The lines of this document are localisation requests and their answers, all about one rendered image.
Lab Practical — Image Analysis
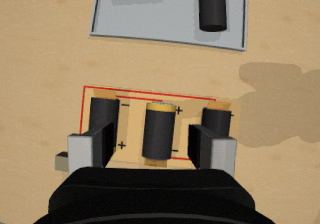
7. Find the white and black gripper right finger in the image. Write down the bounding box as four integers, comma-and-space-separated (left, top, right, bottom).
187, 124, 237, 178

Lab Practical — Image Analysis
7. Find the light grey shallow tray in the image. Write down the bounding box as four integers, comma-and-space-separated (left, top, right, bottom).
89, 0, 248, 52

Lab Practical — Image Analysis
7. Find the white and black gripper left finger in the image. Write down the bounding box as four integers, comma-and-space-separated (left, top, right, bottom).
67, 122, 114, 176

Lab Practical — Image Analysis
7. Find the black cylinder with yellow top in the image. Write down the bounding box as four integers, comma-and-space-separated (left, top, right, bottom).
88, 97, 120, 153
199, 0, 227, 32
201, 108, 232, 137
142, 103, 176, 160

